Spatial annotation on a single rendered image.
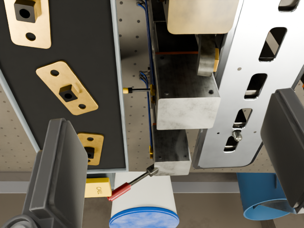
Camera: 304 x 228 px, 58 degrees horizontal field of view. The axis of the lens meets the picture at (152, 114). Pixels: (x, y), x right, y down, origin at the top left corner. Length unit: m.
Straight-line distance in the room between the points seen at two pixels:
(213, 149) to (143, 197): 1.35
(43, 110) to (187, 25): 0.22
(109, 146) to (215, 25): 0.24
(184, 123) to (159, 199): 1.63
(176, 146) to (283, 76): 0.29
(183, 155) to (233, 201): 2.52
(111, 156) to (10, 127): 0.80
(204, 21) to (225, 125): 0.35
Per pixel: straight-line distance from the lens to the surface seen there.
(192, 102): 0.44
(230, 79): 0.58
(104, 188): 0.56
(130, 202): 2.07
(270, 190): 2.49
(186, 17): 0.38
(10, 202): 3.08
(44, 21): 0.30
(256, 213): 2.82
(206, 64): 0.40
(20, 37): 0.31
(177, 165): 0.69
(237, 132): 0.71
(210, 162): 0.82
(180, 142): 0.71
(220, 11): 0.39
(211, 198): 3.10
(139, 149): 1.26
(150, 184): 2.12
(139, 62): 0.90
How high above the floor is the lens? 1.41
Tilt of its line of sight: 42 degrees down
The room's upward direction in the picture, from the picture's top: 176 degrees clockwise
